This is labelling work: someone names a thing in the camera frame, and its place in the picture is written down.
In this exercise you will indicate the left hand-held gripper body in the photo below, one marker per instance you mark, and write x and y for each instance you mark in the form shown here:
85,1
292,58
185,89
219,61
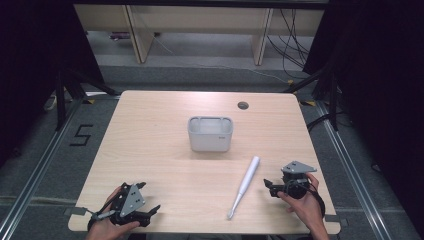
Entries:
132,201

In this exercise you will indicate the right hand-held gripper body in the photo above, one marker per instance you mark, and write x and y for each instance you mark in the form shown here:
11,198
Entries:
295,176

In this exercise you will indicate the person's right hand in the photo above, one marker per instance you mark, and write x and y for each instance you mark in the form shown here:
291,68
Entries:
306,208

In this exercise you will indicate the person's left hand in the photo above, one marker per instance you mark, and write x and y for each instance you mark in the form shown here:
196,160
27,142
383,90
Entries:
108,226

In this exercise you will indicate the white electric toothbrush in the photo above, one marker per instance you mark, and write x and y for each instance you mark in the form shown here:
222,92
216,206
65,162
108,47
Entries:
244,187

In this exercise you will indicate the white plastic storage box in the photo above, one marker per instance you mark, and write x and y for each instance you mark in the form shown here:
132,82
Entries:
210,134

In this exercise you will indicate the black metal stand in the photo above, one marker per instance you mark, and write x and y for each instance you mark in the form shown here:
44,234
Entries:
66,93
328,90

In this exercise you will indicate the dark curtain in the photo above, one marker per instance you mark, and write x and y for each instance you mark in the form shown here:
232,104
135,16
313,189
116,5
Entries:
376,83
36,66

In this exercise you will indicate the silver floor rail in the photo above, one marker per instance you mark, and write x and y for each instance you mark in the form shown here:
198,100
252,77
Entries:
36,173
353,170

